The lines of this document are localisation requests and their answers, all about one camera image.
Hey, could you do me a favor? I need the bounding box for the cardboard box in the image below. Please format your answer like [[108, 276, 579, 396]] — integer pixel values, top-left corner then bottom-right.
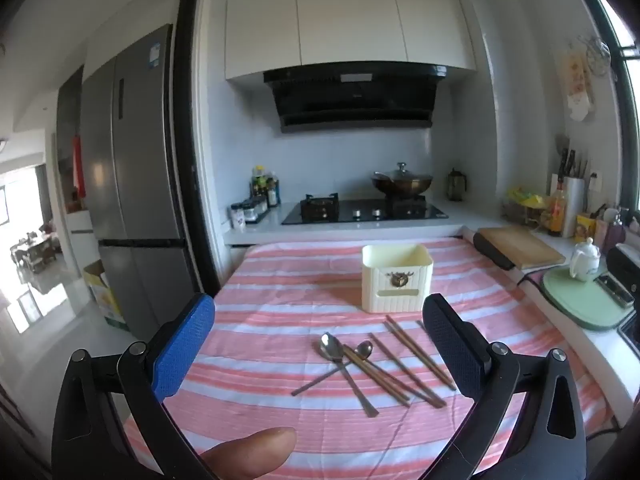
[[82, 260, 131, 331]]

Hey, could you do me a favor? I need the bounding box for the black appliance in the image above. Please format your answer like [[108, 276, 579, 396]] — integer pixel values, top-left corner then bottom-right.
[[604, 244, 640, 302]]

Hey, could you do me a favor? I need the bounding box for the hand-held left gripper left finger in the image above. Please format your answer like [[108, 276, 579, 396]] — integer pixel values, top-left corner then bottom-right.
[[51, 292, 217, 480]]

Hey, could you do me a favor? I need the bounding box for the black range hood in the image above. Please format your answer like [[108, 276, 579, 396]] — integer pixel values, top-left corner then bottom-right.
[[262, 61, 448, 134]]

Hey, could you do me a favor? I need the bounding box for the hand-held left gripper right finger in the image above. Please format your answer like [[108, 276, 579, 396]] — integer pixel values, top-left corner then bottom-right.
[[422, 294, 587, 480]]

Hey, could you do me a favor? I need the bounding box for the steel utensil holder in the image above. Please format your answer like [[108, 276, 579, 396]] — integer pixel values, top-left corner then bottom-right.
[[557, 147, 589, 239]]

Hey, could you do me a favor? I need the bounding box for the red hanging cloth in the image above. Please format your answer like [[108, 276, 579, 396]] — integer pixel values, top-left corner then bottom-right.
[[72, 135, 87, 199]]

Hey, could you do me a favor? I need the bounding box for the grey refrigerator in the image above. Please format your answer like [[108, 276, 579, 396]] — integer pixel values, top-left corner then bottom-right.
[[80, 24, 201, 333]]

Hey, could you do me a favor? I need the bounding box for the black window frame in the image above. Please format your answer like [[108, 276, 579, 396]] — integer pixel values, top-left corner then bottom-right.
[[565, 0, 640, 211]]

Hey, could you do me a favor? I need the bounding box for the white teapot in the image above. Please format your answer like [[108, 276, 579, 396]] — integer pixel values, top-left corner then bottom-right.
[[569, 237, 603, 281]]

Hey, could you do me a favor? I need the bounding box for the soap dispenser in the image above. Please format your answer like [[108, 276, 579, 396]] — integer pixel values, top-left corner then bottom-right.
[[604, 206, 627, 257]]

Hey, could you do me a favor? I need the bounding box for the wooden cutting board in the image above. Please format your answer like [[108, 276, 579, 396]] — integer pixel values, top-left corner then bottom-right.
[[477, 225, 566, 270]]

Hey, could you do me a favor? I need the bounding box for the wall hanging towel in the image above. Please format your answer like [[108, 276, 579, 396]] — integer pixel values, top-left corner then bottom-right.
[[566, 40, 599, 122]]

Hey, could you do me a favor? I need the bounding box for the green cutting board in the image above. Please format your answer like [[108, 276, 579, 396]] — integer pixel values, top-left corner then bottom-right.
[[542, 265, 636, 331]]

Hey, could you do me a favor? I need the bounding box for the metal wall hook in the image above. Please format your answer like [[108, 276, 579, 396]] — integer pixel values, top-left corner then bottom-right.
[[579, 35, 612, 69]]

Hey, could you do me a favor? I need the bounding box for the yellow package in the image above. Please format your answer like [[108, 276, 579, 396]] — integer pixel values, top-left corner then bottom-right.
[[506, 186, 546, 209]]

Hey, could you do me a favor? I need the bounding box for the orange sauce bottle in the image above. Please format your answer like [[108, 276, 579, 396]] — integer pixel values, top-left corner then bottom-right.
[[547, 182, 566, 238]]

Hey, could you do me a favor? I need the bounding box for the black door frame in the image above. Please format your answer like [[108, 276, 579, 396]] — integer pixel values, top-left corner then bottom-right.
[[167, 0, 222, 301]]

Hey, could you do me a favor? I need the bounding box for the large metal spoon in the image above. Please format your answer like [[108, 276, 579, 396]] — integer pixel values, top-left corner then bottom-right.
[[318, 332, 380, 418]]

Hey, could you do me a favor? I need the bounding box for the white wall cabinet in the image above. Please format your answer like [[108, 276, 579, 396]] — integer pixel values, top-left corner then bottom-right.
[[224, 0, 478, 81]]

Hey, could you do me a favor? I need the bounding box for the yellow carton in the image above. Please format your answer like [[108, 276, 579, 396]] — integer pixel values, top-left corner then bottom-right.
[[575, 213, 596, 246]]

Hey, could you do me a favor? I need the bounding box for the wooden chopstick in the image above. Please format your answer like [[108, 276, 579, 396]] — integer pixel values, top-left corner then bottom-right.
[[349, 348, 412, 402], [369, 332, 447, 408], [384, 316, 453, 392], [389, 315, 458, 390], [343, 350, 409, 407]]

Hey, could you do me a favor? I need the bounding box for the black gas stove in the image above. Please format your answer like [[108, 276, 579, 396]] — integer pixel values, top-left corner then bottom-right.
[[281, 192, 449, 226]]

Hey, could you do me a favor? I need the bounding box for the person's left hand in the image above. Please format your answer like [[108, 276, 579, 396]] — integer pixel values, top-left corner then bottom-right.
[[197, 426, 297, 480]]

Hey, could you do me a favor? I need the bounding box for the dining table with chairs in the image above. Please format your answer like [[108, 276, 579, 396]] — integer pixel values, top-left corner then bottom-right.
[[10, 230, 64, 274]]

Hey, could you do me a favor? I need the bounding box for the dark wok with lid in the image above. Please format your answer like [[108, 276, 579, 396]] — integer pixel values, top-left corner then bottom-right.
[[370, 161, 435, 199]]

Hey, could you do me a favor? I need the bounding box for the pink white striped cloth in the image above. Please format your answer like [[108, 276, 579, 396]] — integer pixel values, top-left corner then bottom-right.
[[122, 237, 613, 480]]

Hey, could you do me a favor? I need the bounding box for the cream utensil holder box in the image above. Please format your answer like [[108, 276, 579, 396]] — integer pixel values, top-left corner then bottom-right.
[[361, 244, 434, 313]]

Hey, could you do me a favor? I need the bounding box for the small metal spoon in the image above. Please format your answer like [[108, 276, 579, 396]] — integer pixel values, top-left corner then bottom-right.
[[291, 340, 375, 397]]

